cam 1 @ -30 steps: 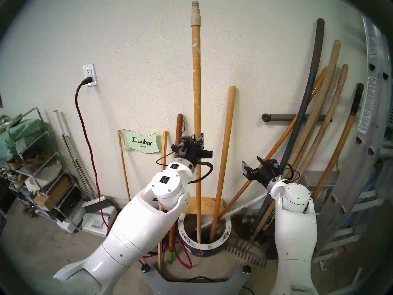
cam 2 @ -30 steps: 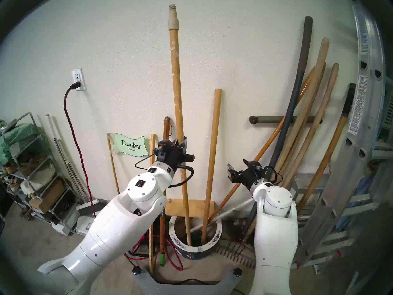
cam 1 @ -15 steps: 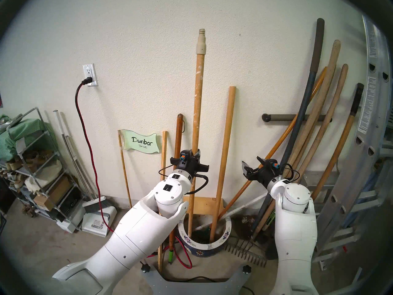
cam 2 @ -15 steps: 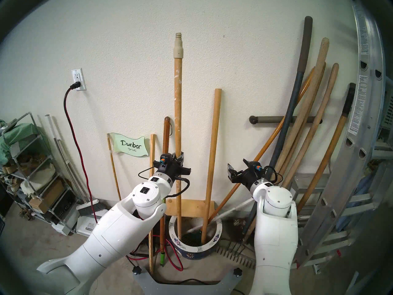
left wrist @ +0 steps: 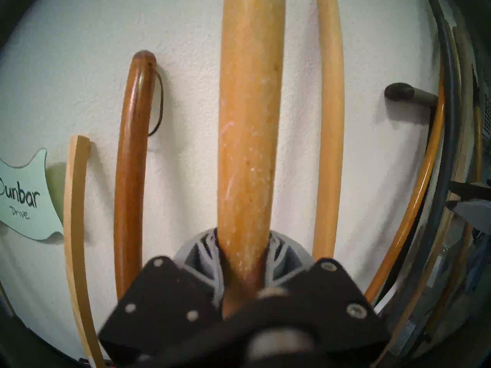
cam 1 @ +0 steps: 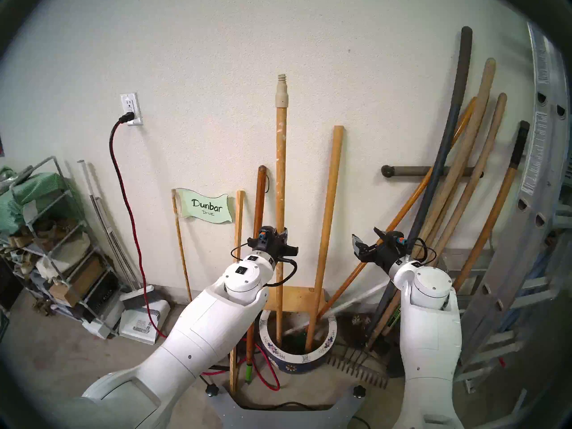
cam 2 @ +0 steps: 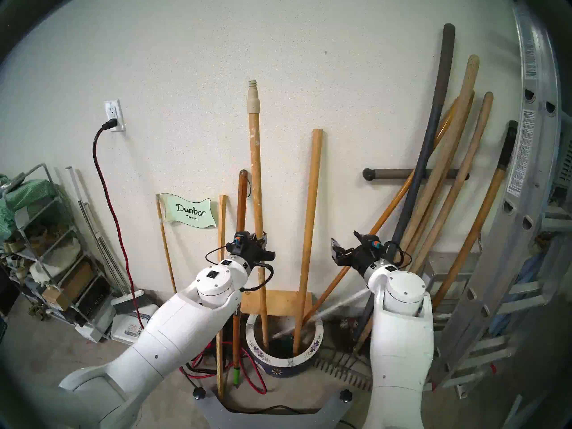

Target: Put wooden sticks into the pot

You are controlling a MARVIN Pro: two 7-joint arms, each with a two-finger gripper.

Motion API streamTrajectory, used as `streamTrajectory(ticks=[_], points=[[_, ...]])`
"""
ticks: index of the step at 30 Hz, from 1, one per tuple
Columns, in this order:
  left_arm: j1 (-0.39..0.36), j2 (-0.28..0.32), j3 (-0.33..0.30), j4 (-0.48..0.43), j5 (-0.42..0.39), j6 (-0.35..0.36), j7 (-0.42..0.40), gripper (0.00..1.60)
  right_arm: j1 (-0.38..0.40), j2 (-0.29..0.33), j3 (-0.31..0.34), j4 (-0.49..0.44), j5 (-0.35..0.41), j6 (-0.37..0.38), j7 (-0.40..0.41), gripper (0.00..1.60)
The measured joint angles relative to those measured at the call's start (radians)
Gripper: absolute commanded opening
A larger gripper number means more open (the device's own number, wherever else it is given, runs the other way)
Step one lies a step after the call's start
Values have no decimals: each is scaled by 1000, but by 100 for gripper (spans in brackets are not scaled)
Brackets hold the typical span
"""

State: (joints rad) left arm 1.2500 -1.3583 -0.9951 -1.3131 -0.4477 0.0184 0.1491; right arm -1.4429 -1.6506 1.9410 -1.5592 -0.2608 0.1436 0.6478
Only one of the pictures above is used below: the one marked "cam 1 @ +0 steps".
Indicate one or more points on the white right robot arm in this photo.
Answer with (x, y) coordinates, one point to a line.
(429, 343)

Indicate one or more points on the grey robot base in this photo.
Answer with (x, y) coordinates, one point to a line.
(286, 419)

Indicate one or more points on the green Dunbar Drive paper flag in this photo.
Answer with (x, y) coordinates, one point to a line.
(205, 205)

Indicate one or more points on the thin metal rod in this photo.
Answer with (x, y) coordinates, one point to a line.
(111, 240)

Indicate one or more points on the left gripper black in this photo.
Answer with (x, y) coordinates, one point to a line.
(270, 249)

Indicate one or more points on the small white plastic box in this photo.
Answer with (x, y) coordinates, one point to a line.
(98, 329)

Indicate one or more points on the metal rake head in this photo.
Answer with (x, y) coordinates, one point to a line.
(357, 365)

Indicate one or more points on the floral ceramic pot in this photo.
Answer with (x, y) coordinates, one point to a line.
(290, 365)

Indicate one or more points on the aluminium ladder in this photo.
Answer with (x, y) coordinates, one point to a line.
(540, 173)

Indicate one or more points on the white wall outlet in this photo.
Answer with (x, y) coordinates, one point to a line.
(129, 104)

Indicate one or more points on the brown cardboard box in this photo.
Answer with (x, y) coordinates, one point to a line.
(76, 278)

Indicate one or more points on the white dustpan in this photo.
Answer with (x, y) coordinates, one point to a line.
(143, 323)

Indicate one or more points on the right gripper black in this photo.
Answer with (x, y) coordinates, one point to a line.
(384, 253)

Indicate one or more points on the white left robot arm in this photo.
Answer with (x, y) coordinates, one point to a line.
(201, 330)

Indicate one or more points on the plain light wooden dowel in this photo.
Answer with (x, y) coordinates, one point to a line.
(330, 195)

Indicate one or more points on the green checked cloth bag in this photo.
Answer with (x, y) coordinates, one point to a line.
(35, 191)

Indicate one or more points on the light wooden board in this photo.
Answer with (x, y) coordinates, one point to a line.
(295, 298)

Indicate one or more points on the thin white tube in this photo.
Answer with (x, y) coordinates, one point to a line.
(87, 182)

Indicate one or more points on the grey broom brush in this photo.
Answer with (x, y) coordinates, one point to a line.
(138, 298)

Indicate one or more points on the paint-speckled pole with threaded tip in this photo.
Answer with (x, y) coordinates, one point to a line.
(280, 164)

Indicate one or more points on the flat light wooden slat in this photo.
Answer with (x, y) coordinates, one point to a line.
(239, 222)

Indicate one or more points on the thin bamboo flag stick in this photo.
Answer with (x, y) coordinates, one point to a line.
(181, 249)

